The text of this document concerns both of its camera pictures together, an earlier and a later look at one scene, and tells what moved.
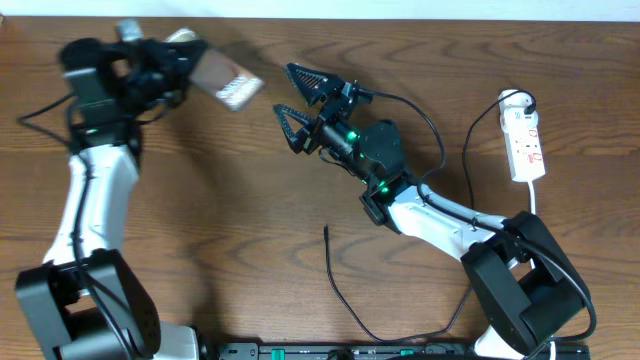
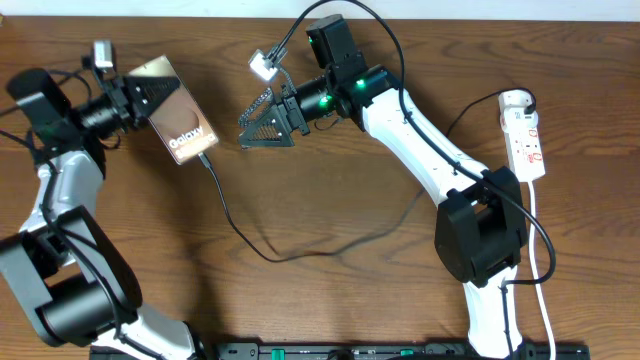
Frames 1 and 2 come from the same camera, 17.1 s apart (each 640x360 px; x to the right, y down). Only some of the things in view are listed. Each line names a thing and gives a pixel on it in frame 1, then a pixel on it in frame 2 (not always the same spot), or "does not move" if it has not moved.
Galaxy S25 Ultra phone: x=223 y=74 → x=178 y=121
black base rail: x=388 y=351 does not move
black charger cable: x=530 y=107 → x=405 y=214
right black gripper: x=333 y=90 → x=287 y=116
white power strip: x=522 y=135 does not move
